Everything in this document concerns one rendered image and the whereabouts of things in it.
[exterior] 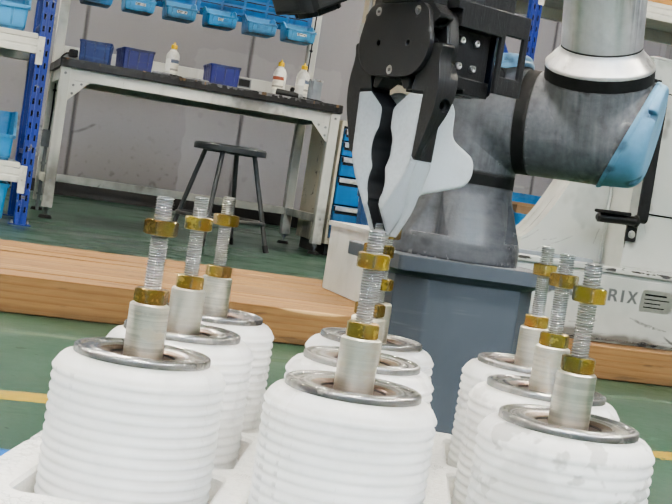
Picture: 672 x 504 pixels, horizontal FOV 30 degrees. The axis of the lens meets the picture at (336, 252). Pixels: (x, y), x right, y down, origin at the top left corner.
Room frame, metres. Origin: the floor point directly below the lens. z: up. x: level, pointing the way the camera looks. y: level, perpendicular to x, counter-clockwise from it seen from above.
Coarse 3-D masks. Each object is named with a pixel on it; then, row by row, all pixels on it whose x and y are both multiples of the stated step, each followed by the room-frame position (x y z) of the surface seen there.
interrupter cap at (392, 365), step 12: (312, 348) 0.81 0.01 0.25; (324, 348) 0.82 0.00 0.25; (336, 348) 0.83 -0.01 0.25; (312, 360) 0.78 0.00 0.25; (324, 360) 0.77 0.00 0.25; (336, 360) 0.77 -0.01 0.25; (384, 360) 0.81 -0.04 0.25; (396, 360) 0.81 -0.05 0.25; (408, 360) 0.81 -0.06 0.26; (384, 372) 0.76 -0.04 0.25; (396, 372) 0.77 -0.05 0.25; (408, 372) 0.77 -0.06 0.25
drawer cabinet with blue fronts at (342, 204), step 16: (320, 144) 6.66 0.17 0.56; (336, 144) 6.39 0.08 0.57; (320, 160) 6.62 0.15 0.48; (336, 160) 6.35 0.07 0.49; (352, 160) 6.33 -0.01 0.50; (336, 176) 6.35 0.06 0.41; (352, 176) 6.34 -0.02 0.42; (304, 192) 6.82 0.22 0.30; (336, 192) 6.33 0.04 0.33; (352, 192) 6.36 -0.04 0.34; (304, 208) 6.77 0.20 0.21; (336, 208) 6.33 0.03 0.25; (352, 208) 6.35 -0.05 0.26; (304, 224) 6.73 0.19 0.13; (304, 240) 6.76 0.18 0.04
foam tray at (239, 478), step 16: (16, 448) 0.73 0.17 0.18; (32, 448) 0.73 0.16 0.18; (240, 448) 0.85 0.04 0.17; (432, 448) 0.92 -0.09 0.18; (448, 448) 0.96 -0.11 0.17; (0, 464) 0.69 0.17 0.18; (16, 464) 0.69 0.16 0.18; (32, 464) 0.70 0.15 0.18; (240, 464) 0.77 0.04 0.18; (432, 464) 0.86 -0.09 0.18; (0, 480) 0.65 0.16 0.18; (16, 480) 0.66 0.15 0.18; (32, 480) 0.69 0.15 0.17; (224, 480) 0.73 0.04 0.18; (240, 480) 0.73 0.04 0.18; (432, 480) 0.81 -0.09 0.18; (448, 480) 0.84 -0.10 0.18; (0, 496) 0.62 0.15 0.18; (16, 496) 0.63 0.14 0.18; (32, 496) 0.63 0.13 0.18; (48, 496) 0.64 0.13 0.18; (224, 496) 0.69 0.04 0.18; (240, 496) 0.70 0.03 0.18; (432, 496) 0.77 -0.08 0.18; (448, 496) 0.77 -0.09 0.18
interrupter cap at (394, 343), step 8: (328, 328) 0.93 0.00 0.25; (336, 328) 0.94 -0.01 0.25; (344, 328) 0.95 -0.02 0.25; (328, 336) 0.90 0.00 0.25; (336, 336) 0.89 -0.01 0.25; (392, 336) 0.95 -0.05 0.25; (384, 344) 0.88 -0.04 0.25; (392, 344) 0.90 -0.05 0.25; (400, 344) 0.90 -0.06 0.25; (408, 344) 0.91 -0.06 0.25; (416, 344) 0.92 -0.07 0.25
